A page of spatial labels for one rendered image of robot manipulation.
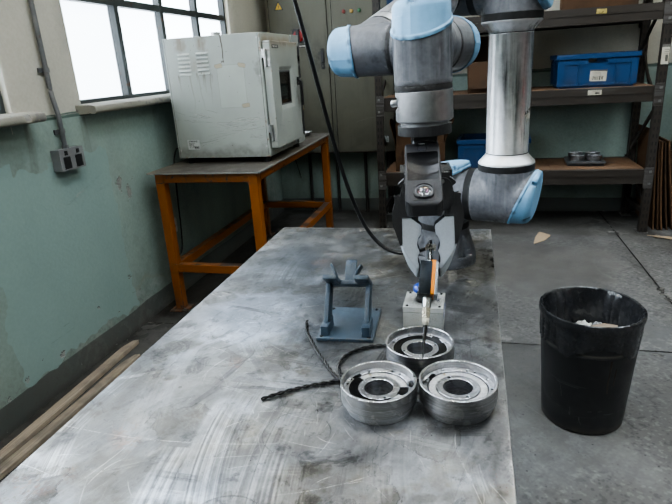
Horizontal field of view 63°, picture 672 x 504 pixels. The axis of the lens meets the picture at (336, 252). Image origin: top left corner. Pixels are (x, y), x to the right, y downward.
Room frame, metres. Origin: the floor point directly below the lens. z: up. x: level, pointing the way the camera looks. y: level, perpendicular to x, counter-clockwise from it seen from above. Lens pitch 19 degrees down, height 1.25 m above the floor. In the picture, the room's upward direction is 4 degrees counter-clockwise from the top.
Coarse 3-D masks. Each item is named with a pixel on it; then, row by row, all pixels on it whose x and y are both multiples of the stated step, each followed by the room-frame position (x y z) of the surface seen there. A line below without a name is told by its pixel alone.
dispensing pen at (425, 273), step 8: (432, 240) 0.74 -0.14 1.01; (432, 248) 0.74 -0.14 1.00; (432, 256) 0.73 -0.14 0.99; (424, 264) 0.71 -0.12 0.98; (432, 264) 0.71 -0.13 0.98; (424, 272) 0.70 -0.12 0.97; (424, 280) 0.70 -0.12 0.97; (424, 288) 0.69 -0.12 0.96; (424, 296) 0.70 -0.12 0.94; (424, 304) 0.69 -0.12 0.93; (424, 312) 0.69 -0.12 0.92; (424, 320) 0.68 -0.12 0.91; (424, 328) 0.68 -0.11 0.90; (424, 336) 0.67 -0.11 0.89; (424, 344) 0.67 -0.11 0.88
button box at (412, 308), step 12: (408, 300) 0.90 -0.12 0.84; (420, 300) 0.89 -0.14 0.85; (432, 300) 0.89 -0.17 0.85; (444, 300) 0.90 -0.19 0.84; (408, 312) 0.87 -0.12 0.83; (420, 312) 0.87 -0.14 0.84; (432, 312) 0.86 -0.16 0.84; (444, 312) 0.88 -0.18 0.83; (408, 324) 0.87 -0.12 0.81; (420, 324) 0.87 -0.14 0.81; (432, 324) 0.86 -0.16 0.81
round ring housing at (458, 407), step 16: (432, 368) 0.68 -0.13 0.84; (448, 368) 0.69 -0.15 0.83; (464, 368) 0.69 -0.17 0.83; (480, 368) 0.67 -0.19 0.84; (448, 384) 0.66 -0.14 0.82; (464, 384) 0.66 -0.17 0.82; (496, 384) 0.63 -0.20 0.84; (432, 400) 0.61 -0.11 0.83; (448, 400) 0.60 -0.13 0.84; (464, 400) 0.59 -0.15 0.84; (480, 400) 0.59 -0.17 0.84; (496, 400) 0.62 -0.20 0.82; (432, 416) 0.62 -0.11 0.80; (448, 416) 0.60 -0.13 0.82; (464, 416) 0.59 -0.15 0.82; (480, 416) 0.59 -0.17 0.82
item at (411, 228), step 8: (408, 224) 0.72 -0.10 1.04; (416, 224) 0.72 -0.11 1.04; (408, 232) 0.72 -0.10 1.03; (416, 232) 0.72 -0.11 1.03; (408, 240) 0.72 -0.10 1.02; (416, 240) 0.72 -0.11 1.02; (408, 248) 0.72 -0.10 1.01; (416, 248) 0.72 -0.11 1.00; (408, 256) 0.72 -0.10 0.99; (416, 256) 0.72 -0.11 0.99; (408, 264) 0.73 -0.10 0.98; (416, 264) 0.72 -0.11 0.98; (416, 272) 0.73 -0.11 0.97
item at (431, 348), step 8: (400, 328) 0.80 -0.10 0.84; (408, 328) 0.80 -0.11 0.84; (416, 328) 0.81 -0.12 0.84; (432, 328) 0.80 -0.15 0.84; (392, 336) 0.79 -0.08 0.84; (400, 336) 0.80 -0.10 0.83; (440, 336) 0.79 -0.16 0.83; (448, 336) 0.77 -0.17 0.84; (392, 344) 0.77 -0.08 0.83; (408, 344) 0.77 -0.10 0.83; (416, 344) 0.78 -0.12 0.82; (432, 344) 0.76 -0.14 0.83; (448, 344) 0.76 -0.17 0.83; (392, 352) 0.73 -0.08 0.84; (408, 352) 0.74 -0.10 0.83; (416, 352) 0.78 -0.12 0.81; (424, 352) 0.77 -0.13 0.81; (432, 352) 0.74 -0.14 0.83; (448, 352) 0.72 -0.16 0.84; (392, 360) 0.73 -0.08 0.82; (400, 360) 0.72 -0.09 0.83; (408, 360) 0.71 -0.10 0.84; (416, 360) 0.71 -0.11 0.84; (424, 360) 0.70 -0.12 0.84; (432, 360) 0.71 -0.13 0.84; (440, 360) 0.71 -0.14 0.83; (416, 368) 0.71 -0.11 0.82; (416, 376) 0.71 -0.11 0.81
